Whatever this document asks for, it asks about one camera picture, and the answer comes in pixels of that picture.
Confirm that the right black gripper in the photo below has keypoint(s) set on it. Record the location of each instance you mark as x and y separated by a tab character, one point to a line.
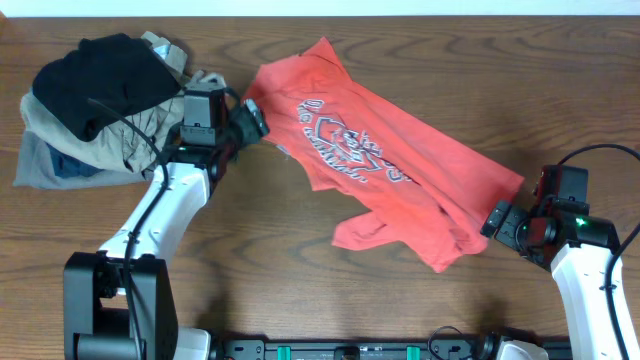
507	226

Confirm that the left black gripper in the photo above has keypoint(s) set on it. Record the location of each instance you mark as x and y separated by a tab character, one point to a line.
250	125

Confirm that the orange printed t-shirt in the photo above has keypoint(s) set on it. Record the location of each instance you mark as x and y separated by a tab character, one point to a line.
420	186

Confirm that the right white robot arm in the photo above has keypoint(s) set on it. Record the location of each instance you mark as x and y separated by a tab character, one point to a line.
583	255

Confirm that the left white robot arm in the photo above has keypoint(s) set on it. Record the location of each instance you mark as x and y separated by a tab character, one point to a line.
118	301

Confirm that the khaki folded garment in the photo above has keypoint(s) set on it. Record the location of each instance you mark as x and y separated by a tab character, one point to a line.
129	143

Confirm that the black folded garment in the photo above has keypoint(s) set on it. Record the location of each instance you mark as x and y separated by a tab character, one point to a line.
121	72

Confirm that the navy blue folded garment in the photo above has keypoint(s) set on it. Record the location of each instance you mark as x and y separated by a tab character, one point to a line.
66	166

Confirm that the grey folded garment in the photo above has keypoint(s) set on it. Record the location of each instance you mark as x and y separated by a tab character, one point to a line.
35	169

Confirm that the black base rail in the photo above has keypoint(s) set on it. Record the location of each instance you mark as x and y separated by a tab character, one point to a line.
446	342

